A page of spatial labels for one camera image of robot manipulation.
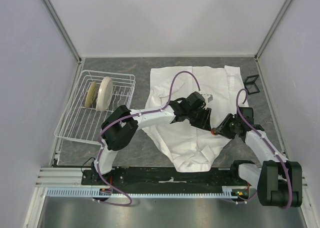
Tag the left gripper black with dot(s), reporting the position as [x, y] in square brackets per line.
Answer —
[204, 122]

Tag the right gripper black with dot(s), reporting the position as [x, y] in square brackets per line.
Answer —
[222, 129]

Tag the white shirt garment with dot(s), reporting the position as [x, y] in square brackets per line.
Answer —
[192, 149]

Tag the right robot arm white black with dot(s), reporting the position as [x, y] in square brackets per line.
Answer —
[278, 182]

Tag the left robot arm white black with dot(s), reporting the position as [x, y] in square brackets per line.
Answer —
[119, 128]

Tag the black square open case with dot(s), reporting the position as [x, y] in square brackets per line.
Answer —
[250, 84]

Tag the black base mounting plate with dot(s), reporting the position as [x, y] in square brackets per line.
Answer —
[124, 176]

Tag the cream plate large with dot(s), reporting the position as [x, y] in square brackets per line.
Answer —
[104, 94]

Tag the beige plate small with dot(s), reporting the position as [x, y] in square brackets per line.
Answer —
[90, 100]

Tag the light blue cable duct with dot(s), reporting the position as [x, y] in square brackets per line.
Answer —
[98, 193]

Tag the white wire dish rack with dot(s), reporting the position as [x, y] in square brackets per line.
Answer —
[81, 124]

